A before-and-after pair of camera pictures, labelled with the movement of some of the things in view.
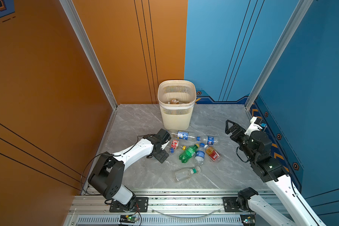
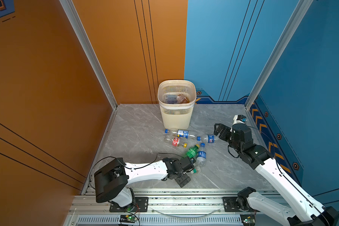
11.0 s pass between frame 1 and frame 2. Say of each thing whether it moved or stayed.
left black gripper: moved
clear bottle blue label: stayed
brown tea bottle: moved
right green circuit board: stayed
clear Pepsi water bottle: stayed
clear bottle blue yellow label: stayed
